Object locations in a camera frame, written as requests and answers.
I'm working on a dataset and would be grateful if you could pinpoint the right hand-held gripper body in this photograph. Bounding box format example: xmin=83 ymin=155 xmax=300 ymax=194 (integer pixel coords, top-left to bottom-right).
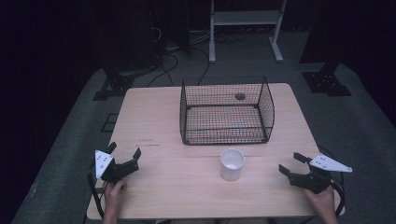
xmin=287 ymin=152 xmax=354 ymax=195

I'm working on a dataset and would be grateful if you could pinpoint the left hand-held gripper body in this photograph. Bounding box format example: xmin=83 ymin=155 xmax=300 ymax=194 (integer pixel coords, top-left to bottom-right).
xmin=94 ymin=149 xmax=140 ymax=184

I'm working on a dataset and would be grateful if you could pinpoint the white cup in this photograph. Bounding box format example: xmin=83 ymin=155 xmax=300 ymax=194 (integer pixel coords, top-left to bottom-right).
xmin=219 ymin=147 xmax=246 ymax=182

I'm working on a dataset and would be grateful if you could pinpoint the black wire basket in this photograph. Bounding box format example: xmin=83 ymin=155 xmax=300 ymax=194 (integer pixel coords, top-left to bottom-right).
xmin=178 ymin=75 xmax=276 ymax=147

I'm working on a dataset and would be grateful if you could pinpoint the person's right hand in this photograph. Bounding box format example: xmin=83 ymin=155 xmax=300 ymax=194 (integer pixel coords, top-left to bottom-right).
xmin=303 ymin=185 xmax=336 ymax=217

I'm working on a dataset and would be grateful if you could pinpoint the person's left hand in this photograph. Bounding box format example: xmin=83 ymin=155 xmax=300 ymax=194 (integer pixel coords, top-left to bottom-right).
xmin=103 ymin=179 xmax=129 ymax=217

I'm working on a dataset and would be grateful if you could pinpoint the black stand base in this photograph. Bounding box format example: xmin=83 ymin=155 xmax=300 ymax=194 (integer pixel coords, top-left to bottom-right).
xmin=92 ymin=66 xmax=135 ymax=102
xmin=301 ymin=61 xmax=353 ymax=98

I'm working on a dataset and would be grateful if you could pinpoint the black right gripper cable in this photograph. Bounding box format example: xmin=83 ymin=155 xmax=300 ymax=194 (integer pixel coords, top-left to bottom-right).
xmin=317 ymin=145 xmax=347 ymax=218

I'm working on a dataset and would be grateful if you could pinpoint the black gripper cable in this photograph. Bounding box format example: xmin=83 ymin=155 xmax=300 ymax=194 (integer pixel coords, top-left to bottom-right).
xmin=86 ymin=161 xmax=106 ymax=220
xmin=317 ymin=145 xmax=347 ymax=218

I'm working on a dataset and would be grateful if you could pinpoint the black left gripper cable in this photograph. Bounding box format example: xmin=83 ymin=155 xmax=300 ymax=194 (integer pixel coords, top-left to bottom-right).
xmin=86 ymin=161 xmax=106 ymax=220

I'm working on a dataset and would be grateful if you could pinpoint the black floor cable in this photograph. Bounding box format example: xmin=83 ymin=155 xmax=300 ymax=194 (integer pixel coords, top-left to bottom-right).
xmin=146 ymin=52 xmax=180 ymax=89
xmin=191 ymin=46 xmax=211 ymax=87

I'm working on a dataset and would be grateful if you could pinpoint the white metal stand frame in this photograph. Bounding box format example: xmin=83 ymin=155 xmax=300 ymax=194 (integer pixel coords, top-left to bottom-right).
xmin=208 ymin=0 xmax=288 ymax=64

